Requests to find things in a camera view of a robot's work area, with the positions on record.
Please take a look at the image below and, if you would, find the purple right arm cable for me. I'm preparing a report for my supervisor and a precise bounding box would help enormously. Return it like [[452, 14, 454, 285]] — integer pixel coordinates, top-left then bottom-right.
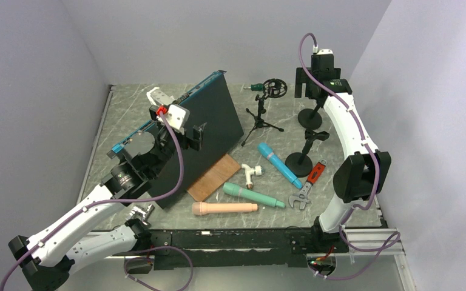
[[298, 33, 402, 281]]

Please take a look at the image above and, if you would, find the green handled screwdriver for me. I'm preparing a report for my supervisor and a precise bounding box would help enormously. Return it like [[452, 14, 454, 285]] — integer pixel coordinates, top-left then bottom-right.
[[248, 83, 264, 92]]

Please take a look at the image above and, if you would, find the white plastic faucet fitting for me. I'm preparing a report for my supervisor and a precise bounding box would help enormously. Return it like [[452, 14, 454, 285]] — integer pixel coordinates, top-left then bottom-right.
[[241, 164, 265, 190]]

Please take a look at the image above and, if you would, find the black mounting base rail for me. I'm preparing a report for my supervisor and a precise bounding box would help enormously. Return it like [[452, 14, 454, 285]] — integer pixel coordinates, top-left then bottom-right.
[[124, 226, 349, 270]]

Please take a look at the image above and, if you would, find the black tripod microphone stand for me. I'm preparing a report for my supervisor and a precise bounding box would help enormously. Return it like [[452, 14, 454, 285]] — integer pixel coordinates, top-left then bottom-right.
[[241, 78, 288, 147]]

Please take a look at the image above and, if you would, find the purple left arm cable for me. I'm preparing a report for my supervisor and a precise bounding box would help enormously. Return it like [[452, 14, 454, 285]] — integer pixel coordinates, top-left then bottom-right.
[[0, 112, 195, 291]]

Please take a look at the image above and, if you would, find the dark blue-edged network switch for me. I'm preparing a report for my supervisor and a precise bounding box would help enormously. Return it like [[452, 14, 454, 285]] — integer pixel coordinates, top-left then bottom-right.
[[102, 70, 244, 209]]

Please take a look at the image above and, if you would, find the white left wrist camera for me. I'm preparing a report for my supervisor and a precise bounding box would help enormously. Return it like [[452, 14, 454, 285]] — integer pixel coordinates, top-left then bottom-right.
[[155, 104, 190, 134]]

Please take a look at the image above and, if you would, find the red handled adjustable wrench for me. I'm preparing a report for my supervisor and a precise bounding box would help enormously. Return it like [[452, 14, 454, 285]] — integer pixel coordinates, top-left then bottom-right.
[[289, 159, 327, 210]]

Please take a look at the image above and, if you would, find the beige microphone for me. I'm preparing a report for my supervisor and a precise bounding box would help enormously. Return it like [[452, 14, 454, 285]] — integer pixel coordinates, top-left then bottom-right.
[[191, 202, 258, 215]]

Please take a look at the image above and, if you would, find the white metal bracket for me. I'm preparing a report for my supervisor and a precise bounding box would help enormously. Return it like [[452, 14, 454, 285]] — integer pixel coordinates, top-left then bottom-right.
[[146, 87, 175, 108]]

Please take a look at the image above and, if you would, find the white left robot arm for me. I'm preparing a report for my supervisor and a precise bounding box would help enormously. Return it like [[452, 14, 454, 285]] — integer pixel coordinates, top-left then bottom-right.
[[8, 104, 204, 290]]

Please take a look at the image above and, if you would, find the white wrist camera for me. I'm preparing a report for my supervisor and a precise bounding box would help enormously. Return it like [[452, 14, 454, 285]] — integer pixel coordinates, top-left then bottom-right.
[[155, 104, 190, 134], [314, 48, 333, 55]]

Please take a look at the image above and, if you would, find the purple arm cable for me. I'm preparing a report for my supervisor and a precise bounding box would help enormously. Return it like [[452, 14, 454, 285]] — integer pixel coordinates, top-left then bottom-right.
[[298, 33, 402, 281], [0, 112, 195, 291]]

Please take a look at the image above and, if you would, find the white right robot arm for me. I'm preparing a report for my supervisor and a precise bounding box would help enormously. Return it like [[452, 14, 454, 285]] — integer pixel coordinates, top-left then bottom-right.
[[295, 49, 391, 252]]

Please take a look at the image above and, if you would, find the black round-base microphone stand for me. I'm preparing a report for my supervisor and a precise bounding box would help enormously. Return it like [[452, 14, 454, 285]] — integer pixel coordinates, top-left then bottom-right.
[[285, 129, 330, 178]]

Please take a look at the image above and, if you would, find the green microphone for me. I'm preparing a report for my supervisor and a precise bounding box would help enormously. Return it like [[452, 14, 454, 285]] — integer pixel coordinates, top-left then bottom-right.
[[222, 182, 286, 209]]

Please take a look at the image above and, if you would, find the blue microphone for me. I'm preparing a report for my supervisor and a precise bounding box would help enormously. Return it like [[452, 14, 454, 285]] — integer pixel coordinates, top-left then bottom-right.
[[257, 142, 303, 189]]

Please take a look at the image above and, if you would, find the wooden board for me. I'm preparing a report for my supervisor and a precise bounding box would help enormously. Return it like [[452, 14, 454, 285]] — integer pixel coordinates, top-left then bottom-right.
[[187, 154, 241, 202]]

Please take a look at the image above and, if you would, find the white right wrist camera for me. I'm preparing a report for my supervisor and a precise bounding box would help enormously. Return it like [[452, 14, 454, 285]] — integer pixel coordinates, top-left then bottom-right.
[[314, 48, 333, 55]]

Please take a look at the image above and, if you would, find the chrome faucet fitting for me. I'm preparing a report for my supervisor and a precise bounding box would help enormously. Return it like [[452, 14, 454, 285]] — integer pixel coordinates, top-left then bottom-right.
[[129, 204, 155, 227]]

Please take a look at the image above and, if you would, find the black round-base shock-mount stand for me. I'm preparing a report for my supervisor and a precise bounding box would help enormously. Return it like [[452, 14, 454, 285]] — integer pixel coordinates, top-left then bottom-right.
[[297, 101, 323, 130]]

